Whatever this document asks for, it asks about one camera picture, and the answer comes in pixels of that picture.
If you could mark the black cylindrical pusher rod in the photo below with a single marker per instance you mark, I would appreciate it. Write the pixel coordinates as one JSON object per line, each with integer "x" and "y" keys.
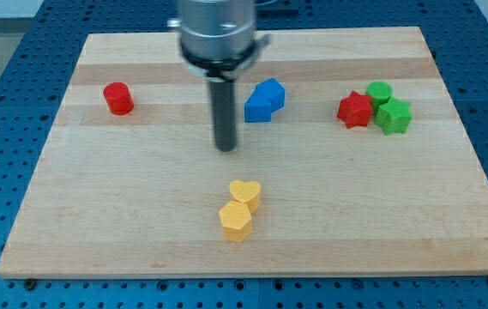
{"x": 223, "y": 107}

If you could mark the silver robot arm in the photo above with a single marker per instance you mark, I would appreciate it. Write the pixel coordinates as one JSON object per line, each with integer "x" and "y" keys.
{"x": 218, "y": 42}

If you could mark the blue cube block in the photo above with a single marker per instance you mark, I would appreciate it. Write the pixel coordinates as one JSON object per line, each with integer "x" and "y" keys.
{"x": 274, "y": 93}

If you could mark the yellow heart block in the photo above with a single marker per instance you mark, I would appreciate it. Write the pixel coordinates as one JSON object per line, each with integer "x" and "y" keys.
{"x": 248, "y": 192}

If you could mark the red cylinder block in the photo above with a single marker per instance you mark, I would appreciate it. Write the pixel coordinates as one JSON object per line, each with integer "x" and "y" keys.
{"x": 118, "y": 98}

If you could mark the yellow hexagon block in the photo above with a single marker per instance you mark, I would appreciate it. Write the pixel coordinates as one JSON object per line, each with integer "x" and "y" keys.
{"x": 236, "y": 221}

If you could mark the wooden board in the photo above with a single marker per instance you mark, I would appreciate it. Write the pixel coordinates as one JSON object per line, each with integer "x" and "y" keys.
{"x": 138, "y": 195}

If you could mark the red star block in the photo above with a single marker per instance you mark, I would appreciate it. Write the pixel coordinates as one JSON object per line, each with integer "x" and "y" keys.
{"x": 355, "y": 110}

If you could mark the green cylinder block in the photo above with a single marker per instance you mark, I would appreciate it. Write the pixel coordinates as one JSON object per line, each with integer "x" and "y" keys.
{"x": 380, "y": 93}

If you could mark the green star block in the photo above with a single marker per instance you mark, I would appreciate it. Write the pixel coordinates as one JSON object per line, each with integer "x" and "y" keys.
{"x": 394, "y": 116}

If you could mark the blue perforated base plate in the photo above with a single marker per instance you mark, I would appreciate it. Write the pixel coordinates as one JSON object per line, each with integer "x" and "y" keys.
{"x": 36, "y": 77}

